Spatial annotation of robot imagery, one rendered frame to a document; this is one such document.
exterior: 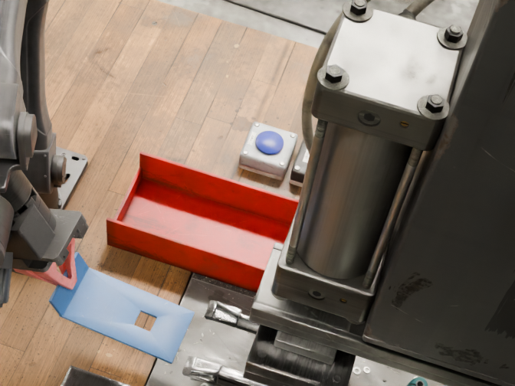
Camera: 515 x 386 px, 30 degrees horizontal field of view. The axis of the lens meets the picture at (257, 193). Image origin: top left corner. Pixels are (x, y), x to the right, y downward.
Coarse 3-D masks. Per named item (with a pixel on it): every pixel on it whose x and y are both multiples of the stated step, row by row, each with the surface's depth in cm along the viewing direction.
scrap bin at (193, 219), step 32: (160, 160) 128; (128, 192) 128; (160, 192) 132; (192, 192) 132; (224, 192) 130; (256, 192) 128; (128, 224) 122; (160, 224) 129; (192, 224) 129; (224, 224) 130; (256, 224) 130; (288, 224) 131; (160, 256) 125; (192, 256) 122; (224, 256) 121; (256, 256) 128; (256, 288) 124
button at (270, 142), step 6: (264, 132) 136; (270, 132) 136; (276, 132) 136; (258, 138) 135; (264, 138) 135; (270, 138) 135; (276, 138) 135; (282, 138) 136; (258, 144) 135; (264, 144) 135; (270, 144) 135; (276, 144) 135; (282, 144) 135; (264, 150) 134; (270, 150) 134; (276, 150) 134
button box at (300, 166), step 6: (300, 150) 136; (306, 150) 136; (300, 156) 135; (306, 156) 135; (294, 162) 134; (300, 162) 134; (306, 162) 134; (294, 168) 134; (300, 168) 134; (306, 168) 134; (294, 174) 134; (300, 174) 133; (294, 180) 135; (300, 180) 134; (300, 186) 136
